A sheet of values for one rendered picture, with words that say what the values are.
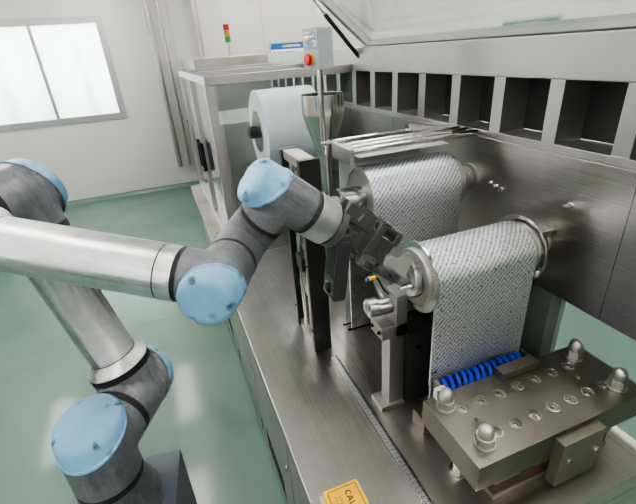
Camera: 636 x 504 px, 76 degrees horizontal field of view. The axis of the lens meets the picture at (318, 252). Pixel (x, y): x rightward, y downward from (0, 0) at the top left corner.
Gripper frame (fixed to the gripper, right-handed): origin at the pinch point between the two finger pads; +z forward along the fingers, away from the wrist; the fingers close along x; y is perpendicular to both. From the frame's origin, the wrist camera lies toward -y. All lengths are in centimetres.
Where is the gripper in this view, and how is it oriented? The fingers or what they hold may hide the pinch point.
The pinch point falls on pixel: (401, 280)
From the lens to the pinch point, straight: 78.7
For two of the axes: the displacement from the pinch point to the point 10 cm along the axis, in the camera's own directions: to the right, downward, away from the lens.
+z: 7.5, 4.1, 5.2
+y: 5.5, -8.2, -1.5
